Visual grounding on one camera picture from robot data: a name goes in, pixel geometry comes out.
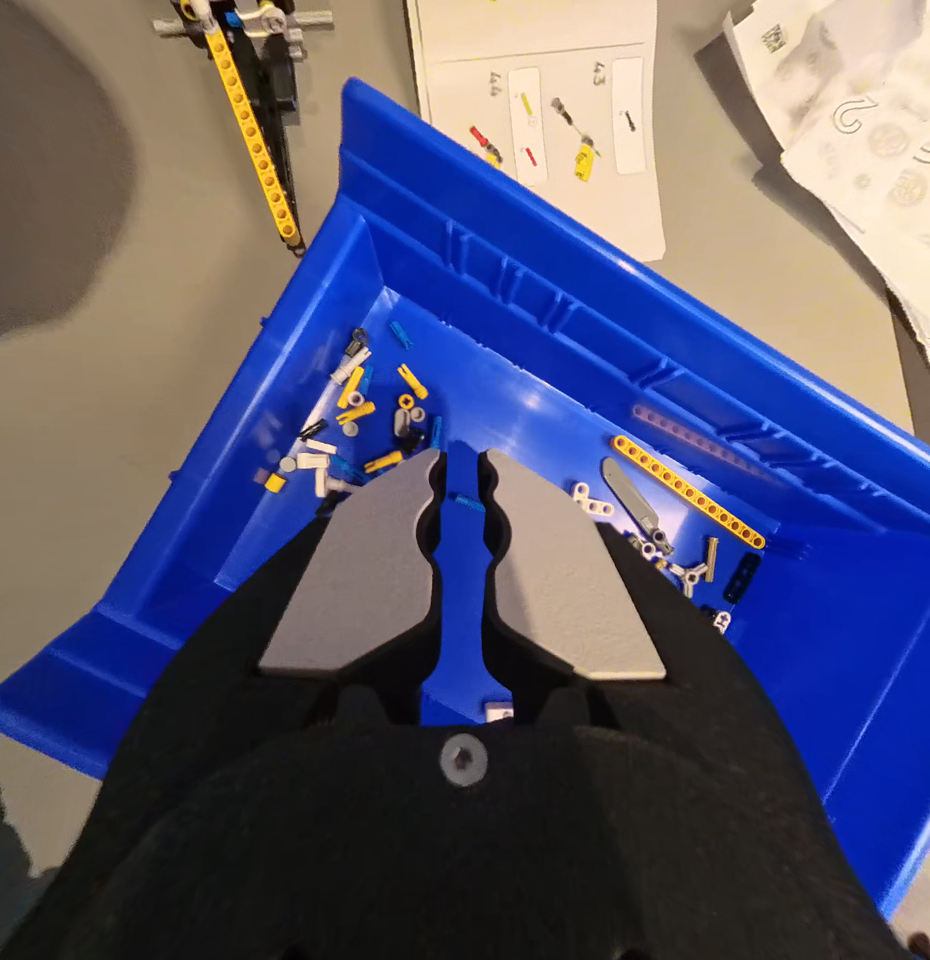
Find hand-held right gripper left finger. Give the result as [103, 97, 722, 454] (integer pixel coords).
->
[257, 447, 446, 678]

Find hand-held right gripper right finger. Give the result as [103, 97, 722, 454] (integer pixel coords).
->
[477, 447, 670, 682]

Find blue plastic bin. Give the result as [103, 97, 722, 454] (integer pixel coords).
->
[0, 75, 930, 922]

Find white lego connector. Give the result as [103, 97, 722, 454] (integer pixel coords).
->
[571, 481, 617, 520]

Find grey lego blade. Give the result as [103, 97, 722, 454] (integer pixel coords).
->
[600, 456, 662, 537]

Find long yellow lego beam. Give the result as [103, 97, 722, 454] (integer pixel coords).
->
[609, 432, 767, 551]

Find short black lego beam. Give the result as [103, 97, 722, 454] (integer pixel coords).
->
[723, 551, 763, 606]

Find pile of small lego pins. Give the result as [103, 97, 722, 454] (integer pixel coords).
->
[253, 322, 447, 520]

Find partly built lego vehicle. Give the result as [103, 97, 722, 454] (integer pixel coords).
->
[152, 0, 335, 258]

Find lego instruction booklet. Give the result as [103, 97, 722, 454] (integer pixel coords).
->
[403, 0, 668, 264]

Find crumpled white paper bag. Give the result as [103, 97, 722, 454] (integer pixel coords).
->
[722, 0, 930, 376]

